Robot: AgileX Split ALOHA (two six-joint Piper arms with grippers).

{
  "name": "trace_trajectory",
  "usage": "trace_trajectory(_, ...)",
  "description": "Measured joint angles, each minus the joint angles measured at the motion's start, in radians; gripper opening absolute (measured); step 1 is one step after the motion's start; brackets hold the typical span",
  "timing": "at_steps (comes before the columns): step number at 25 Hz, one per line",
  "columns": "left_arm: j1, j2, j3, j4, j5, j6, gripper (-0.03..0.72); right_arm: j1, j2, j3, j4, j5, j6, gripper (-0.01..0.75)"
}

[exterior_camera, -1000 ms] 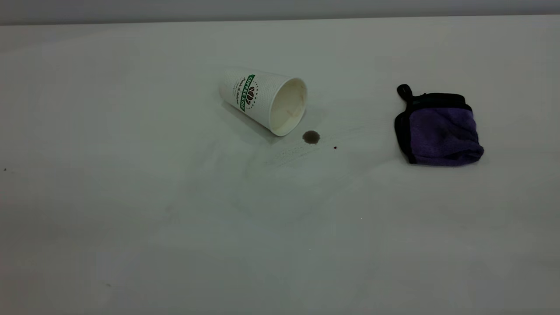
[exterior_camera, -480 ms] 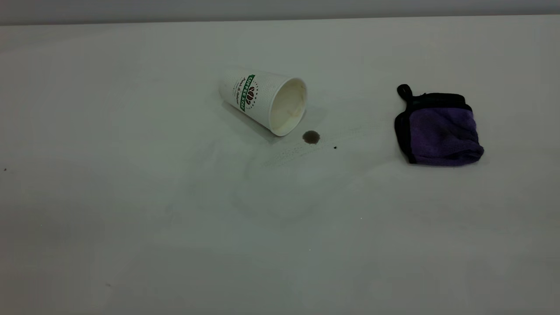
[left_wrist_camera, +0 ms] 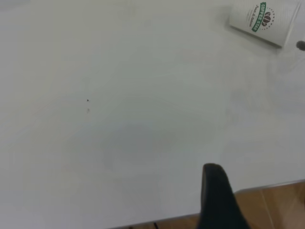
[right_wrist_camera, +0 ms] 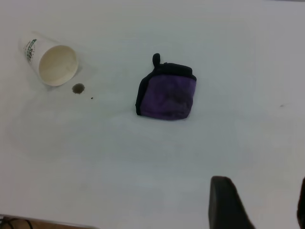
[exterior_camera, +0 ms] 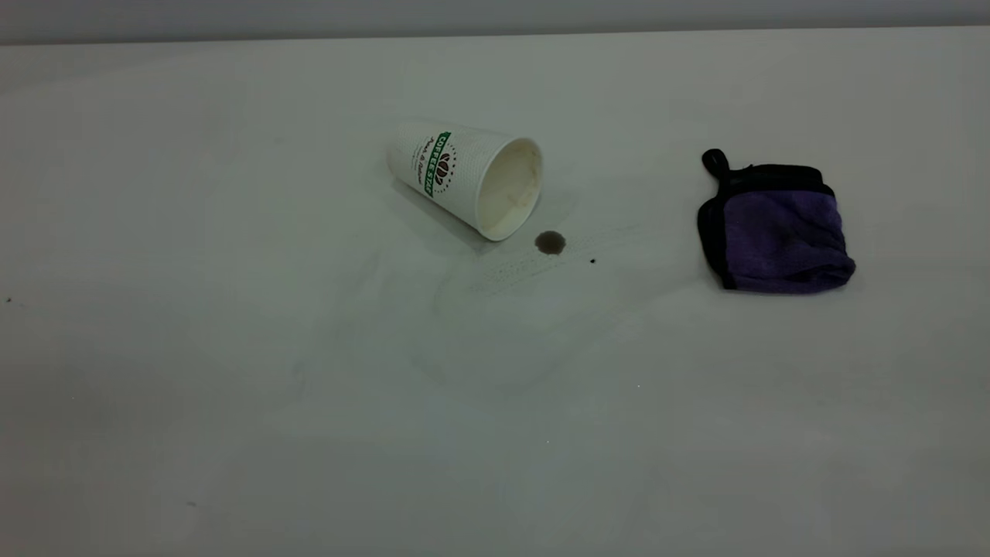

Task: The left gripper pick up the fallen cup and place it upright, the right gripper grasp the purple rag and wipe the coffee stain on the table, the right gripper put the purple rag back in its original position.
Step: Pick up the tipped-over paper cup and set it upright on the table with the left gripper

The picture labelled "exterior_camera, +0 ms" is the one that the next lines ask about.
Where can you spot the white paper coffee cup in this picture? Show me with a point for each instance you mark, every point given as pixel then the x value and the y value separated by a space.
pixel 464 166

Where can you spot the purple and black cloth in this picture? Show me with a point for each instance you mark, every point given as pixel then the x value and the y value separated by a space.
pixel 781 236

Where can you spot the brown coffee spill spot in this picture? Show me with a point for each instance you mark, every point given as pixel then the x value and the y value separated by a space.
pixel 550 243

